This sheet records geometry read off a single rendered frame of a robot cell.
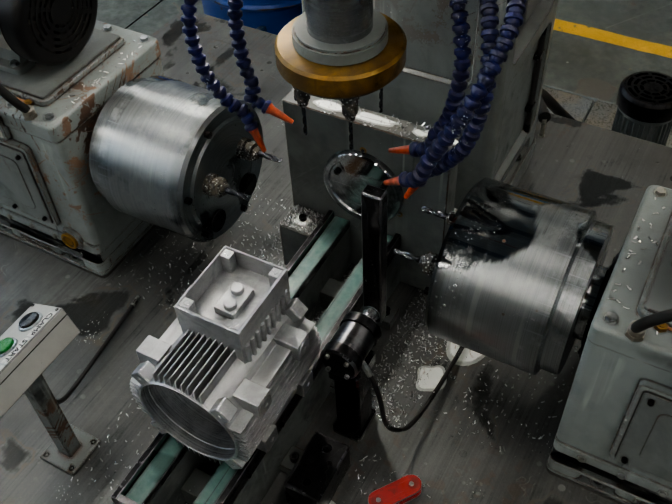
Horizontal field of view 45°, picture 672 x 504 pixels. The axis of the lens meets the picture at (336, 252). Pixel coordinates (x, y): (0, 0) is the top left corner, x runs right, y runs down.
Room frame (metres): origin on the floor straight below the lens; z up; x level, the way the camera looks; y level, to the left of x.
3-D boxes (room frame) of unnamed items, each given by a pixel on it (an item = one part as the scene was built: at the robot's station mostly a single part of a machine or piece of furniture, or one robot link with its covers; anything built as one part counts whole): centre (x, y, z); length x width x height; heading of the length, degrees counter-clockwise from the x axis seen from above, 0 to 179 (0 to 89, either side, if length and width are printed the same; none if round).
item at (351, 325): (0.81, -0.14, 0.92); 0.45 x 0.13 x 0.24; 149
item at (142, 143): (1.10, 0.30, 1.04); 0.37 x 0.25 x 0.25; 59
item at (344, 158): (1.00, -0.05, 1.02); 0.15 x 0.02 x 0.15; 59
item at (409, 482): (0.55, -0.07, 0.81); 0.09 x 0.03 x 0.02; 114
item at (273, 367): (0.65, 0.16, 1.02); 0.20 x 0.19 x 0.19; 149
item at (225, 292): (0.68, 0.14, 1.11); 0.12 x 0.11 x 0.07; 149
